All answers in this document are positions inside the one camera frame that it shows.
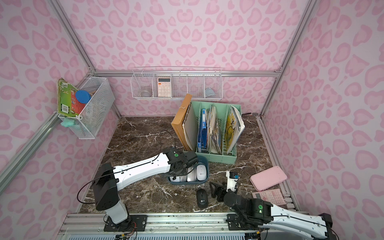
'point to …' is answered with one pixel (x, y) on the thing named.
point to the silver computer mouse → (192, 176)
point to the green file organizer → (222, 110)
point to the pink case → (273, 176)
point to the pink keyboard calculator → (274, 196)
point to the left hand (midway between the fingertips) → (177, 169)
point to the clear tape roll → (145, 93)
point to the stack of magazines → (214, 142)
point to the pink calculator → (164, 89)
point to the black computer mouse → (202, 197)
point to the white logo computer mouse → (201, 172)
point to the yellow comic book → (234, 125)
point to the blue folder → (202, 134)
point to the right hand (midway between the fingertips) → (214, 184)
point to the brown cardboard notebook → (185, 121)
